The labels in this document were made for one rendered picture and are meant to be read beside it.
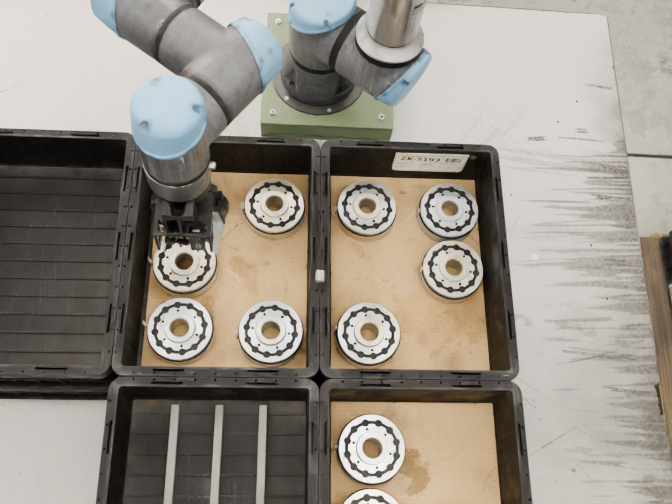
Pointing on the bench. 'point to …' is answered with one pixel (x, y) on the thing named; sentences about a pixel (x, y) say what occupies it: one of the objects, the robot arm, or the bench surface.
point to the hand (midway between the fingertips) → (194, 227)
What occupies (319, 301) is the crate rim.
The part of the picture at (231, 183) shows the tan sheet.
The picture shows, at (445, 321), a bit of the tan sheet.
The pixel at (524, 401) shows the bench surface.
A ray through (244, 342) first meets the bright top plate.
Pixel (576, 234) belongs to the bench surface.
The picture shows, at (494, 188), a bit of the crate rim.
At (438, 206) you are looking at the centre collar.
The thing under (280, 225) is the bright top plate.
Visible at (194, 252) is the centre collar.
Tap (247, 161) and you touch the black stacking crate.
